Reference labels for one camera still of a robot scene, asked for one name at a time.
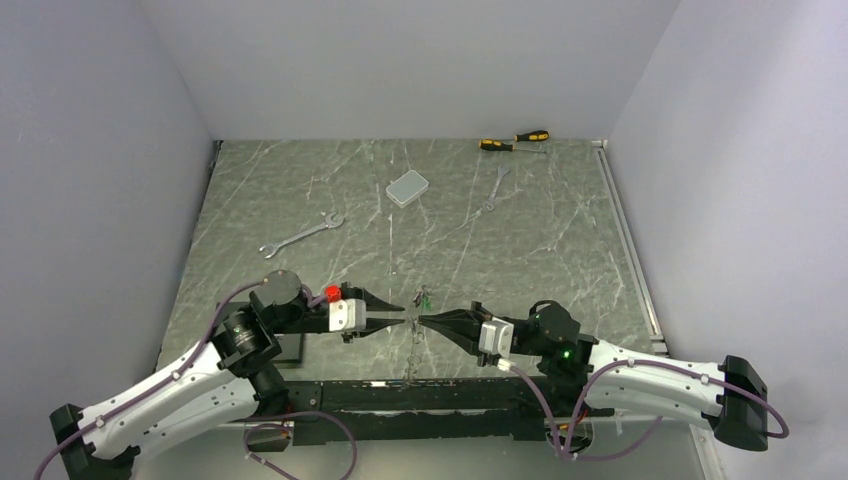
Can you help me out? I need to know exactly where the yellow black screwdriver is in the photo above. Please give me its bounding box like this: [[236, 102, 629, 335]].
[[514, 130, 550, 143], [478, 139, 546, 154]]

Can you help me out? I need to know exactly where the small silver wrench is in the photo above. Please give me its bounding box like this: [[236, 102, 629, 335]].
[[483, 165, 510, 212]]

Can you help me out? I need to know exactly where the clear plastic box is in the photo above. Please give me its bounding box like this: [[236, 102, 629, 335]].
[[385, 170, 429, 208]]

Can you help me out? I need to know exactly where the upper yellow black screwdriver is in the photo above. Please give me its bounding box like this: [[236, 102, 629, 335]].
[[514, 130, 550, 143]]

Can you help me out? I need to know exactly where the lower yellow black screwdriver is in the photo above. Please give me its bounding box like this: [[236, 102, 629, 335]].
[[478, 139, 546, 154]]

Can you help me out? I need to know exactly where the large silver wrench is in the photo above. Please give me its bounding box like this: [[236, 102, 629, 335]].
[[258, 211, 345, 259]]

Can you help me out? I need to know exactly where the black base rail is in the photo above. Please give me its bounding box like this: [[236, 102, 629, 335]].
[[282, 377, 550, 446]]

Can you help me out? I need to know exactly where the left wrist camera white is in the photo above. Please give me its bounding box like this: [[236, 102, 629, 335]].
[[324, 284, 368, 334]]

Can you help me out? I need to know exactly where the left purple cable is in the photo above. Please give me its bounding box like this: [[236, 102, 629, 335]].
[[33, 278, 359, 480]]

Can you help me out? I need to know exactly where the black plate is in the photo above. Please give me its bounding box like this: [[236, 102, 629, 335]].
[[209, 301, 304, 377]]

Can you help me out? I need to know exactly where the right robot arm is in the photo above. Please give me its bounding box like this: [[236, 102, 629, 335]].
[[419, 300, 786, 452]]

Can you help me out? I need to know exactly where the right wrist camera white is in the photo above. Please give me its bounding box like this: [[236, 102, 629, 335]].
[[478, 317, 515, 372]]

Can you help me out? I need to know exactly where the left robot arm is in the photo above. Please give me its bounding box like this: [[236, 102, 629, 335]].
[[49, 270, 402, 479]]

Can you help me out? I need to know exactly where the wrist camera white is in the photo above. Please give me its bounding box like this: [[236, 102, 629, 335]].
[[478, 317, 515, 372], [324, 284, 368, 334]]

